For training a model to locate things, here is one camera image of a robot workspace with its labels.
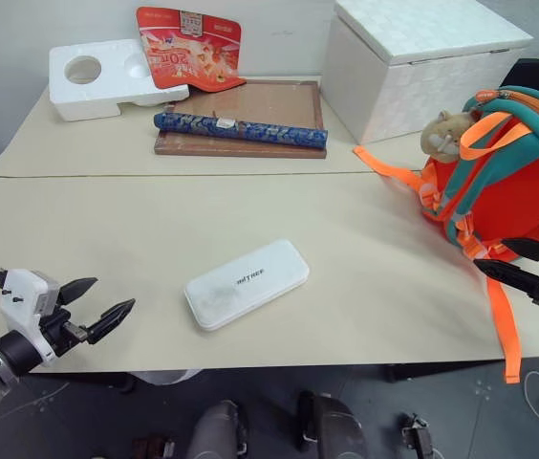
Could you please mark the white lidded storage box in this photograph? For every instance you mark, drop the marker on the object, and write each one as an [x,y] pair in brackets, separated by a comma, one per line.
[413,72]

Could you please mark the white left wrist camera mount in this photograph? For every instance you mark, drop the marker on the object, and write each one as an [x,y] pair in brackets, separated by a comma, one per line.
[23,301]

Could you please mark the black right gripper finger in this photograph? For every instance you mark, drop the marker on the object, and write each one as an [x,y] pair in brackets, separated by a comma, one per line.
[530,249]
[508,273]

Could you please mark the white rectangular case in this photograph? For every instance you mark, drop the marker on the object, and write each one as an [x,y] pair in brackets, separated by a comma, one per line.
[246,284]

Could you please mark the blue patterned scroll roll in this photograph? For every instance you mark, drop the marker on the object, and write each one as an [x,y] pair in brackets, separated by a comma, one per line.
[241,130]

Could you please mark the grey rounded shape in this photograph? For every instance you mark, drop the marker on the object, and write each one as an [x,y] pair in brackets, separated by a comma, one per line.
[217,432]

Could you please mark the beige plush hamster toy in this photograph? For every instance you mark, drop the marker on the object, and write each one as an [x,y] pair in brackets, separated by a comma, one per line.
[446,134]

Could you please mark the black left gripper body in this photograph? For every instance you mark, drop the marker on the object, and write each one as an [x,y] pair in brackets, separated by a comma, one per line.
[57,330]

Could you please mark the brown wooden tray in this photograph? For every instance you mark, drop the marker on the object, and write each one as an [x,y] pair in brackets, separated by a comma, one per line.
[260,105]

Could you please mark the brown blocky shape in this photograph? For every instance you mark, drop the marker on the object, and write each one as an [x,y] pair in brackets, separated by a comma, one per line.
[152,448]
[420,437]

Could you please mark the white styrofoam packing block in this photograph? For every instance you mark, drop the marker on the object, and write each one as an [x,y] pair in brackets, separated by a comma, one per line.
[102,88]

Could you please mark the orange and teal backpack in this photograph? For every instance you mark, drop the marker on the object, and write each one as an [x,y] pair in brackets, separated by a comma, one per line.
[513,181]

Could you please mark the dark rounded shape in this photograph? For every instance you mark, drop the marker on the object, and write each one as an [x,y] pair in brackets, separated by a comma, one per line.
[331,428]

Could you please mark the red snack bag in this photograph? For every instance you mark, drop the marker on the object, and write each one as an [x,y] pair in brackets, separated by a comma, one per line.
[190,52]

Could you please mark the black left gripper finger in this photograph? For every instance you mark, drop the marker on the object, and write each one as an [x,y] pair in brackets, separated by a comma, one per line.
[77,288]
[109,319]

